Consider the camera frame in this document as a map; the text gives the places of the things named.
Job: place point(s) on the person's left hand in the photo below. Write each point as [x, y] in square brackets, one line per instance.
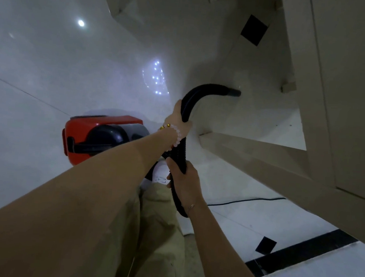
[175, 119]

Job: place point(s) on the person's right hand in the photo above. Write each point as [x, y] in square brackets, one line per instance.
[189, 184]

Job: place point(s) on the person's right fingers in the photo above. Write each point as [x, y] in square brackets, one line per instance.
[173, 173]

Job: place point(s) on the person's left fingers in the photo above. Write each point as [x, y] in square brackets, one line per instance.
[175, 109]

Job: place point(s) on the person's right forearm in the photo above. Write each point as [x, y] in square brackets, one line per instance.
[221, 255]

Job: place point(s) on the person's left forearm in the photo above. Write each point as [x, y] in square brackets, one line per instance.
[81, 198]

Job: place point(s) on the white shoe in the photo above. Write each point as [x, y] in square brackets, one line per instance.
[159, 172]

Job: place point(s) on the beige trousers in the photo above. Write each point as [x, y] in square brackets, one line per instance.
[154, 234]

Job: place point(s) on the red vacuum cleaner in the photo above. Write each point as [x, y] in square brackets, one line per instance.
[85, 139]

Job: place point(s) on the beige wooden table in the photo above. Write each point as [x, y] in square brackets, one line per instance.
[344, 92]

